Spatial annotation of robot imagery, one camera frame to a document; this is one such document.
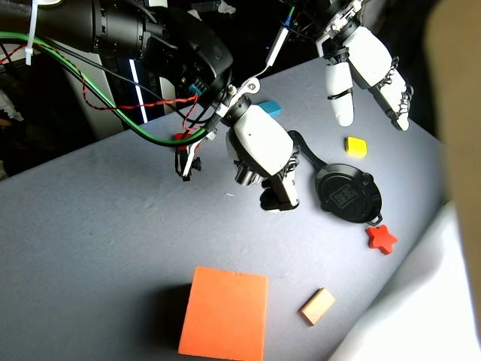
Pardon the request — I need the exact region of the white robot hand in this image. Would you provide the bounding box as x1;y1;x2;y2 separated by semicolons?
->
224;104;301;214
323;25;415;132

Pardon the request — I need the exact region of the small black frying pan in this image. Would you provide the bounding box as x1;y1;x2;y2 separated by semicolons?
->
287;129;384;227

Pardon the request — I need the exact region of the blue block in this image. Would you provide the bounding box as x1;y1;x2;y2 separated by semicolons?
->
258;99;283;119

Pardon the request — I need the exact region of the red heart block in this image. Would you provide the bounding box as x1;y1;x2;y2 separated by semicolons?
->
174;132;196;152

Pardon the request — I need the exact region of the yellow block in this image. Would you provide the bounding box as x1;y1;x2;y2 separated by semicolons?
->
344;136;368;158

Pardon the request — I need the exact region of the beige panel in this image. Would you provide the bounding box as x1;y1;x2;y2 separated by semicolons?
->
426;0;481;361

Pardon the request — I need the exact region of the red star block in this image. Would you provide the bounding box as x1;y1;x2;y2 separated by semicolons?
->
365;224;398;256

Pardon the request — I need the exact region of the white cabinet with black strips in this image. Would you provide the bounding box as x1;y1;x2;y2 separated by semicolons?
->
56;56;180;141

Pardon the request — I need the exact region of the beige wooden block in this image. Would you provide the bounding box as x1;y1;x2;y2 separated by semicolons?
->
298;287;337;326

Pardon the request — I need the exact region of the large orange foam block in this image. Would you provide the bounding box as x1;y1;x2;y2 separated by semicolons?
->
177;265;270;361

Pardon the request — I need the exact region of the grey table cloth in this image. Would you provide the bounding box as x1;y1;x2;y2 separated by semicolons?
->
0;56;452;361

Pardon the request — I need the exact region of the white backdrop cloth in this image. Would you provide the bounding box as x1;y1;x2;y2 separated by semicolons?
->
328;202;478;361

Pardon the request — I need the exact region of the white cable with blue plug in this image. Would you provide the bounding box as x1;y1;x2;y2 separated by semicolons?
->
259;9;298;78

